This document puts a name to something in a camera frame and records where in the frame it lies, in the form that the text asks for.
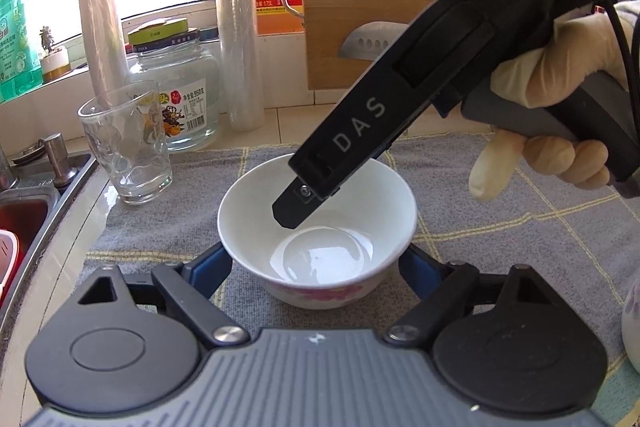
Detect white floral bowl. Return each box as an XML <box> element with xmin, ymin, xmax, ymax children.
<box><xmin>620</xmin><ymin>280</ymin><xmax>640</xmax><ymax>372</ymax></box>
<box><xmin>217</xmin><ymin>156</ymin><xmax>418</xmax><ymax>310</ymax></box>

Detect santoku kitchen knife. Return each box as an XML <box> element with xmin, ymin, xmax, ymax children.
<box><xmin>338</xmin><ymin>22</ymin><xmax>408</xmax><ymax>62</ymax></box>

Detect grey teal table towel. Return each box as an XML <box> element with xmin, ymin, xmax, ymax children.
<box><xmin>82</xmin><ymin>133</ymin><xmax>639</xmax><ymax>426</ymax></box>

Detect clear drinking glass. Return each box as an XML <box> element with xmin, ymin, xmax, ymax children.
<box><xmin>78</xmin><ymin>81</ymin><xmax>172</xmax><ymax>205</ymax></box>

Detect tall plastic wrap roll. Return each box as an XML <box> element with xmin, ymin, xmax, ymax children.
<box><xmin>216</xmin><ymin>0</ymin><xmax>265</xmax><ymax>132</ymax></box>

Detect white red sink basket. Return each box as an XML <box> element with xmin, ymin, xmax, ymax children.
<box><xmin>0</xmin><ymin>230</ymin><xmax>20</xmax><ymax>303</ymax></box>

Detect chrome sink faucet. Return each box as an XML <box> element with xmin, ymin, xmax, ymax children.
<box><xmin>0</xmin><ymin>132</ymin><xmax>82</xmax><ymax>193</ymax></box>

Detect glass jar yellow lid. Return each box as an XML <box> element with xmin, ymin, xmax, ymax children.
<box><xmin>128</xmin><ymin>17</ymin><xmax>221</xmax><ymax>152</ymax></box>

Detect short plastic wrap roll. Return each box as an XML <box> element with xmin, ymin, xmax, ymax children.
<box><xmin>78</xmin><ymin>0</ymin><xmax>129</xmax><ymax>96</ymax></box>

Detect small potted plant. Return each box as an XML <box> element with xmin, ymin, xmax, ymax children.
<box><xmin>39</xmin><ymin>26</ymin><xmax>72</xmax><ymax>83</ymax></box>

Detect green dish soap bottle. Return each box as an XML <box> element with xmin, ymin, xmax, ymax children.
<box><xmin>0</xmin><ymin>0</ymin><xmax>43</xmax><ymax>103</ymax></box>

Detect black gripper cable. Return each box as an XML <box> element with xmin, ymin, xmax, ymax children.
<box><xmin>596</xmin><ymin>0</ymin><xmax>640</xmax><ymax>143</ymax></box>

